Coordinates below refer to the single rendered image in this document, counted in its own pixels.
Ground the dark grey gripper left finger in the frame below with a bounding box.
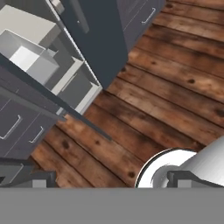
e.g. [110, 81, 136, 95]
[0, 170, 57, 188]

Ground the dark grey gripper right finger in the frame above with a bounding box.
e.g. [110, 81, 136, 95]
[166, 170, 224, 188]

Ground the dark grey open freezer door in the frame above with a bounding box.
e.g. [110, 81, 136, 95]
[0, 52, 113, 142]

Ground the white cylinder with black rim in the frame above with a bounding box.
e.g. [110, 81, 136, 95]
[135, 136, 224, 188]

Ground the dark grey cupboard door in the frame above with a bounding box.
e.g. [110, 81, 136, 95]
[0, 92, 42, 158]
[5, 112, 60, 160]
[116, 0, 168, 54]

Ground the white fridge bin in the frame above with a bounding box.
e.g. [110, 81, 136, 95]
[0, 28, 61, 86]

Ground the dark grey fridge with white interior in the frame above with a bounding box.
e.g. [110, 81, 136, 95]
[0, 0, 103, 116]

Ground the dark grey fridge door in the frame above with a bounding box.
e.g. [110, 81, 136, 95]
[57, 0, 130, 91]

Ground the silver cupboard handle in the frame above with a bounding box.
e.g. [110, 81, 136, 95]
[28, 125, 45, 144]
[0, 114, 23, 141]
[141, 7, 158, 26]

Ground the dark fridge door handle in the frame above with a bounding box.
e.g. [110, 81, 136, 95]
[67, 0, 90, 35]

